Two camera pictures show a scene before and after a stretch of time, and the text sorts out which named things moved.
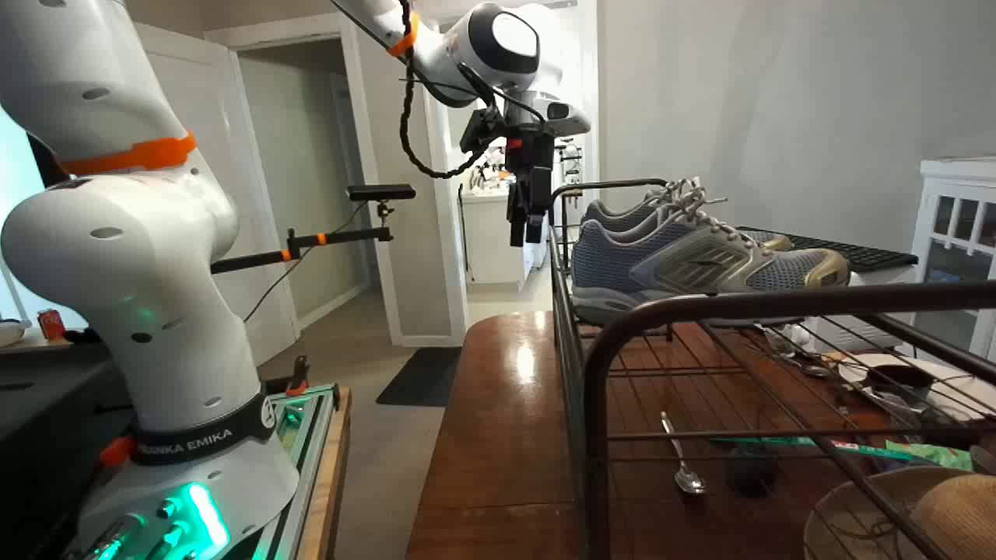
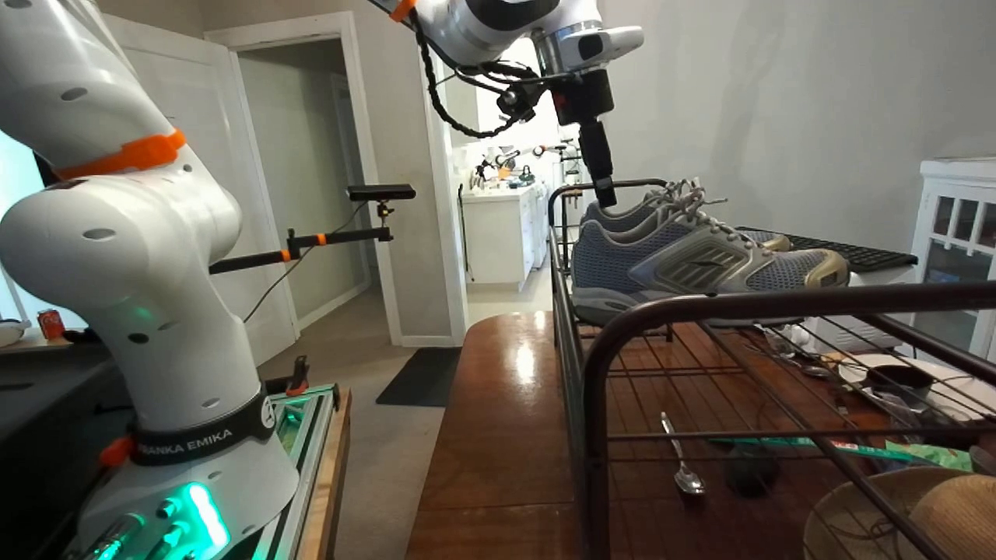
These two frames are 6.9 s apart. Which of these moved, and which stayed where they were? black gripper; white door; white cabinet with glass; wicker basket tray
Moved: black gripper
Stayed: wicker basket tray; white door; white cabinet with glass
